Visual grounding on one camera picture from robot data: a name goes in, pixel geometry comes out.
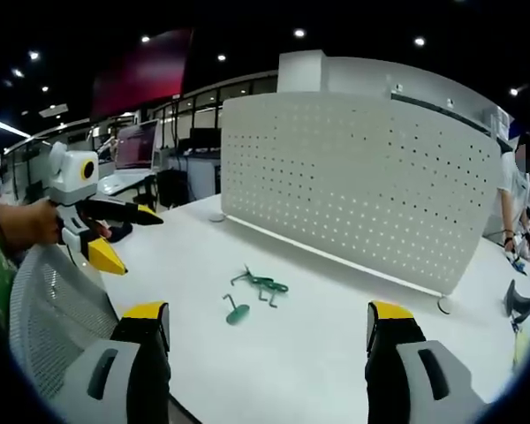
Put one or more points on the green round-base hook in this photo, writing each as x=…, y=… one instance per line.
x=236, y=312

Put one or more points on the grey mesh office chair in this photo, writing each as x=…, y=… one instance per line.
x=53, y=318

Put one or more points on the person's left hand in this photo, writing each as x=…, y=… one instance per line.
x=26, y=225

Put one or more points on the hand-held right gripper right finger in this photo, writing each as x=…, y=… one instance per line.
x=417, y=366

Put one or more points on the black office chair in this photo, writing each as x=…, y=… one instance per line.
x=171, y=187

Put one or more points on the white perforated mounting plate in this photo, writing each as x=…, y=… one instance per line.
x=358, y=185

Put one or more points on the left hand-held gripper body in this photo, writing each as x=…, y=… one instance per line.
x=73, y=176

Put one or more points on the red ceiling banner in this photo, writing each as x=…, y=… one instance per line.
x=141, y=73

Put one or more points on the black desk stand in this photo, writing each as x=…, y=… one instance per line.
x=517, y=304

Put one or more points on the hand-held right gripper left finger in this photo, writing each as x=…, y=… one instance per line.
x=128, y=366

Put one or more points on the computer monitor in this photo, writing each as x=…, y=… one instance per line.
x=134, y=146

